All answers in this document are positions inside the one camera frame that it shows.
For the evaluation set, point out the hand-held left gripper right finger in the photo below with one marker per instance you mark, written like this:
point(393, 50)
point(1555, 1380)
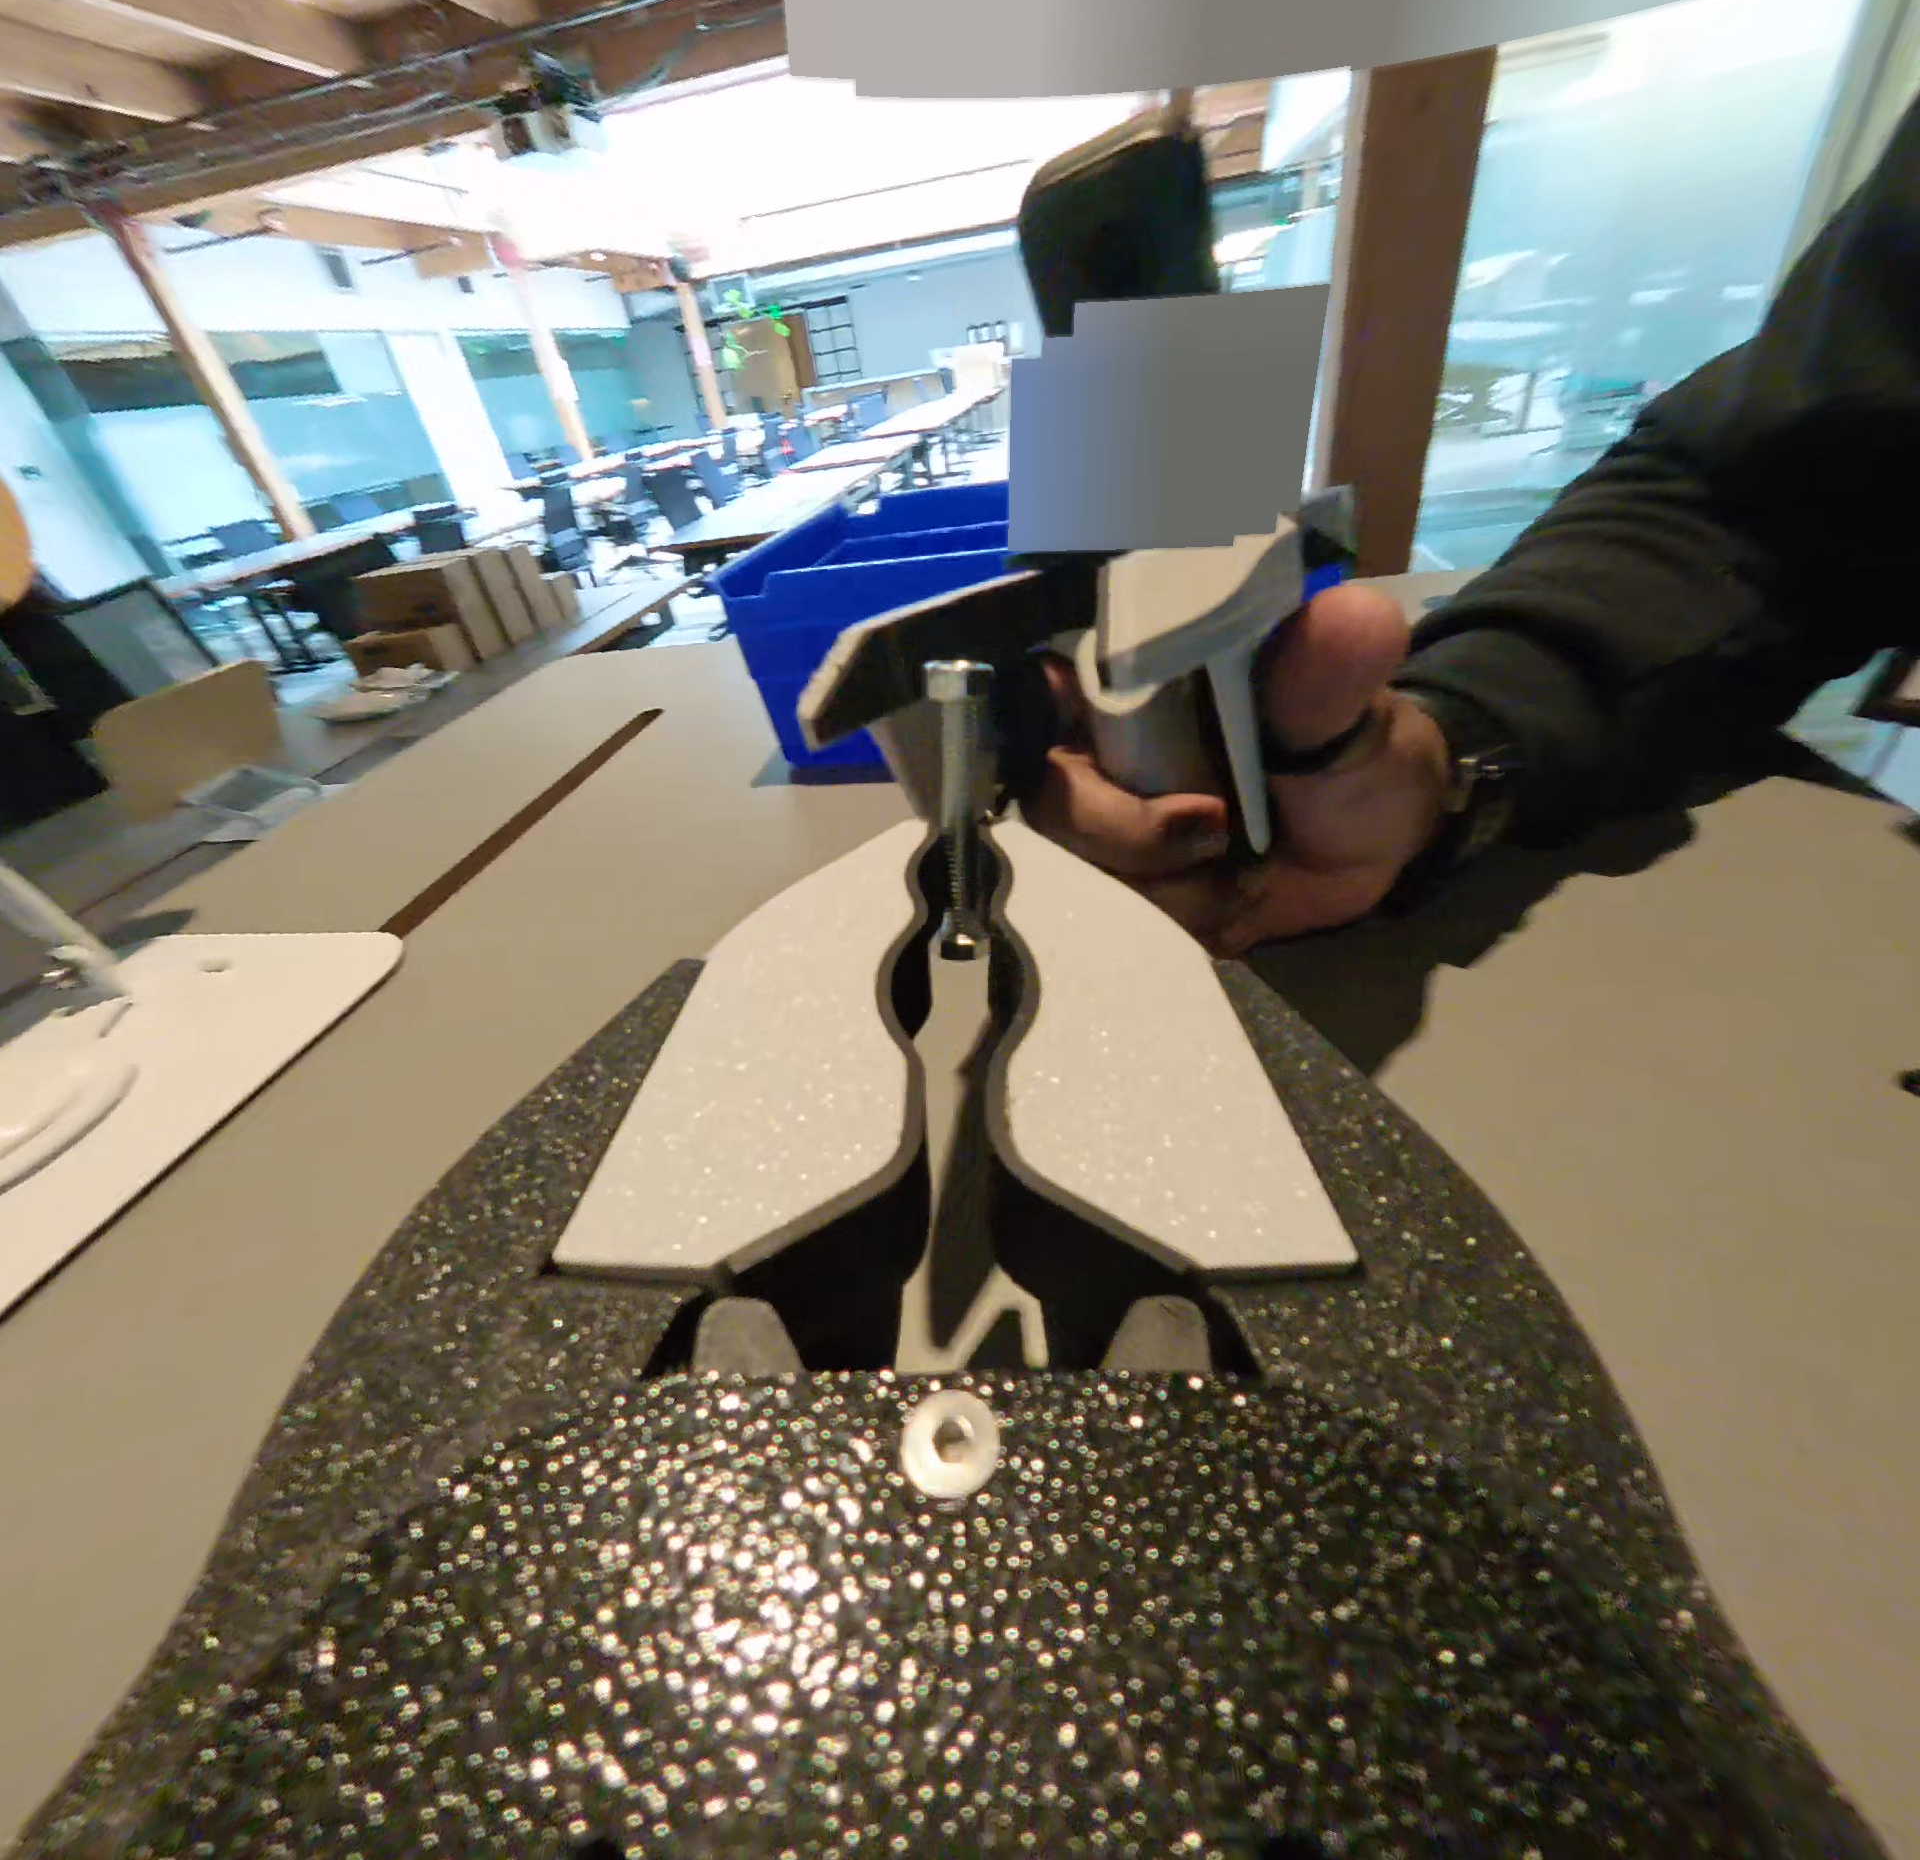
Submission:
point(1168, 1109)

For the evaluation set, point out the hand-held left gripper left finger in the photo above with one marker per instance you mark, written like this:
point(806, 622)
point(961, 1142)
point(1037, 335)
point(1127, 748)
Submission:
point(765, 1109)

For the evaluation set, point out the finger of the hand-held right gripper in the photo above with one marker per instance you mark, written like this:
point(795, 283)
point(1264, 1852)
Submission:
point(869, 677)
point(1006, 624)

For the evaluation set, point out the silver bolt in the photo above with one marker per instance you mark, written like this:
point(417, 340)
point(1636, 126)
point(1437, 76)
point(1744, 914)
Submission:
point(956, 797)

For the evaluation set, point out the person's right hand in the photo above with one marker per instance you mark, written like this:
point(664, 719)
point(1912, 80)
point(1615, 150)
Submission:
point(1351, 840)

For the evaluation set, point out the blue plastic bin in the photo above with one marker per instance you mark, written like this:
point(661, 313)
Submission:
point(854, 572)

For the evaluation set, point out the row of long tables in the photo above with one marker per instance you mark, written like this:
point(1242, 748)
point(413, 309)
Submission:
point(840, 458)

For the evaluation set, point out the group of dark office chairs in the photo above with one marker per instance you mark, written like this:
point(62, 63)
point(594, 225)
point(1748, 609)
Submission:
point(658, 494)

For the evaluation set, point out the green hanging plant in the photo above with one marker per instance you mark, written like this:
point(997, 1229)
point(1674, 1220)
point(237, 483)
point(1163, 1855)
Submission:
point(750, 329)

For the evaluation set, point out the stack of cardboard boxes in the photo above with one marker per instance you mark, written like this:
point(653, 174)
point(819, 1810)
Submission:
point(451, 600)

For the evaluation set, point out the black wristwatch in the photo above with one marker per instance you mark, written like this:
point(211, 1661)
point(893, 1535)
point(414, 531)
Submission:
point(1477, 797)

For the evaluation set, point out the pile of clear plastic bags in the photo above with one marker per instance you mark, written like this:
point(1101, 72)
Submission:
point(381, 696)

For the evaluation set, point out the white document stand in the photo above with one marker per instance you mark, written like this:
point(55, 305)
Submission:
point(226, 1021)

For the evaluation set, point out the ceiling projector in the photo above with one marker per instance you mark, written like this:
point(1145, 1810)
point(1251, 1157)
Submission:
point(546, 118)

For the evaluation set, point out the small wooden board stand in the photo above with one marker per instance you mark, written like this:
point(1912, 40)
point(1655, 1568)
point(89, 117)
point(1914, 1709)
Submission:
point(179, 719)

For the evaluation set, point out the wooden support post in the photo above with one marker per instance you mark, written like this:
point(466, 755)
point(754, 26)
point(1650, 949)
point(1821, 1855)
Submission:
point(1410, 317)

